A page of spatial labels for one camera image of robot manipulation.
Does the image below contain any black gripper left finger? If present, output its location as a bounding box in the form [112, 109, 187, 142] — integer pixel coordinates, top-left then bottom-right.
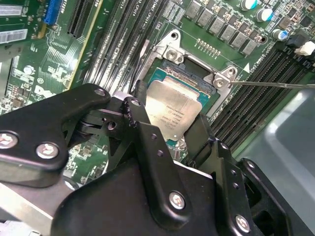
[0, 80, 194, 231]

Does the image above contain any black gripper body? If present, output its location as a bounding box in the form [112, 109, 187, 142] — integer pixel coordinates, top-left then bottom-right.
[50, 157, 222, 236]

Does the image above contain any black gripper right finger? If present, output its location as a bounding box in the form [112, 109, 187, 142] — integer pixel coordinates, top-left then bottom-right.
[186, 113, 295, 236]

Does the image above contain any silver CPU green substrate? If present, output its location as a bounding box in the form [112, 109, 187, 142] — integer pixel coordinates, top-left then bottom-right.
[144, 68, 212, 146]

